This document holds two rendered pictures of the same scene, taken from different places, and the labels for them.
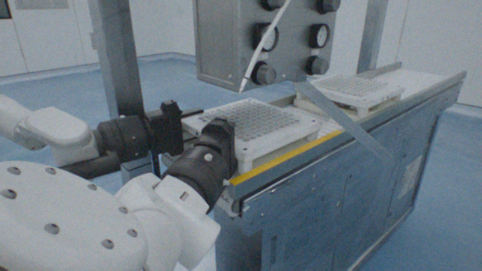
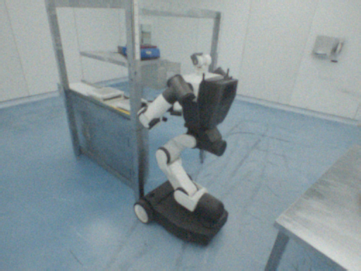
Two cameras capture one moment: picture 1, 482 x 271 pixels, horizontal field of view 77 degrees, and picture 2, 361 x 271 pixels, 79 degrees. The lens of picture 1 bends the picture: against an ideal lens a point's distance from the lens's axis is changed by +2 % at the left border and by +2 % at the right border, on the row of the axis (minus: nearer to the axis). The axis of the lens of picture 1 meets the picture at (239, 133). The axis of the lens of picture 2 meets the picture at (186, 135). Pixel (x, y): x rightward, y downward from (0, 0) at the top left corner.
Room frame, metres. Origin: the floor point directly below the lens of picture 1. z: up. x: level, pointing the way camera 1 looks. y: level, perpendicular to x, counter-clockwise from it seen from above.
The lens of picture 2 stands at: (0.57, 1.77, 1.49)
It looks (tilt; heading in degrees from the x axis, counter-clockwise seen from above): 27 degrees down; 258
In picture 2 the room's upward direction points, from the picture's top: 4 degrees clockwise
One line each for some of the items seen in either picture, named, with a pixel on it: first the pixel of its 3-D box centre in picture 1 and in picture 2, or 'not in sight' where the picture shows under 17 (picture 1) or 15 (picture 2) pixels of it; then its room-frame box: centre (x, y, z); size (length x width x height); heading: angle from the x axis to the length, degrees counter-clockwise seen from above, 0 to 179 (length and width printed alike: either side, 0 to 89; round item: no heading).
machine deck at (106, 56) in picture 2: not in sight; (122, 57); (0.74, -0.11, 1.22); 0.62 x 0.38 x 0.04; 131
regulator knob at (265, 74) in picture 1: (265, 70); not in sight; (0.42, -0.04, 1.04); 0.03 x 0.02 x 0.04; 131
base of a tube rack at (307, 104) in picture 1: (346, 102); (106, 97); (0.94, -0.35, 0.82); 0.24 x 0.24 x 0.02; 41
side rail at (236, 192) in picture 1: (397, 108); (114, 92); (0.88, -0.48, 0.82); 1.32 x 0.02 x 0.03; 131
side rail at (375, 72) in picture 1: (321, 89); (89, 98); (1.08, -0.30, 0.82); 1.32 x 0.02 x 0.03; 131
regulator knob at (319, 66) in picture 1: (318, 63); not in sight; (0.50, -0.13, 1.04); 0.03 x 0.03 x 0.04; 41
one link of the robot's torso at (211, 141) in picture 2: not in sight; (205, 137); (0.18, 0.52, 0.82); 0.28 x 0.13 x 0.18; 131
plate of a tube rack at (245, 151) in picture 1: (248, 123); (135, 104); (0.65, -0.02, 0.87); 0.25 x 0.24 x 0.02; 132
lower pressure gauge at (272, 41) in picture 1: (266, 37); not in sight; (0.42, -0.04, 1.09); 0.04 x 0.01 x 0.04; 131
